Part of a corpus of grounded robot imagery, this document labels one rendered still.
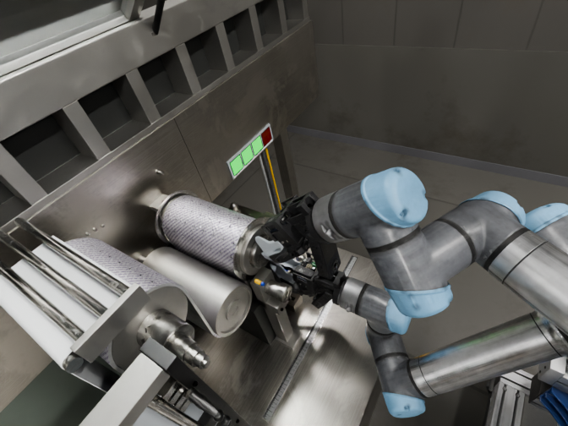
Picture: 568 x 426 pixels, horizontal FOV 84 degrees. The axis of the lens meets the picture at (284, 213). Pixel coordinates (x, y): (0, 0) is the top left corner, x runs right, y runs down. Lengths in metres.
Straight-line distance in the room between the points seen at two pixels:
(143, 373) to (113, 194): 0.50
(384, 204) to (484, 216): 0.16
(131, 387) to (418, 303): 0.35
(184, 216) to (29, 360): 0.44
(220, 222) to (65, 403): 0.61
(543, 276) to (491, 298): 1.72
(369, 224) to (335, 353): 0.59
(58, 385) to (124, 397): 0.59
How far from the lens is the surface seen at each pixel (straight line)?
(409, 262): 0.42
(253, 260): 0.68
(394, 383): 0.77
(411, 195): 0.40
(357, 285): 0.75
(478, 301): 2.16
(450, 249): 0.46
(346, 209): 0.42
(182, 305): 0.61
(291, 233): 0.53
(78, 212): 0.80
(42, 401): 1.01
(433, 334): 2.00
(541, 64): 2.59
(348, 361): 0.94
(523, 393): 1.75
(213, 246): 0.70
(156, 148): 0.87
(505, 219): 0.51
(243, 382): 0.96
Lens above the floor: 1.78
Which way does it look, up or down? 44 degrees down
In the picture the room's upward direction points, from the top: 14 degrees counter-clockwise
